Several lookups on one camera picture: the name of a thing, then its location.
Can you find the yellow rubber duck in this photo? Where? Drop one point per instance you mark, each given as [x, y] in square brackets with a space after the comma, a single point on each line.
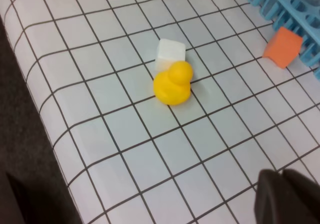
[173, 86]

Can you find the white grid-pattern cloth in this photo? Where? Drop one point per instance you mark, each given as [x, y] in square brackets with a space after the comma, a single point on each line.
[126, 157]

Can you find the blue test tube rack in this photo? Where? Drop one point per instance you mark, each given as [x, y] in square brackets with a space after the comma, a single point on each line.
[301, 17]

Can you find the orange foam cube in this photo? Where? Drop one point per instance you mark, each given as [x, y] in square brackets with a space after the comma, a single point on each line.
[283, 48]

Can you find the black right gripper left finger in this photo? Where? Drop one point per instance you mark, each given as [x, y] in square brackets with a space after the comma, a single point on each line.
[275, 199]

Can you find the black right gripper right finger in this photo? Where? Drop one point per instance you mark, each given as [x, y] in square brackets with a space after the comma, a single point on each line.
[307, 191]

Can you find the white foam cube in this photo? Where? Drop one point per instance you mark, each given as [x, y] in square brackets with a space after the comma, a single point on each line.
[169, 52]

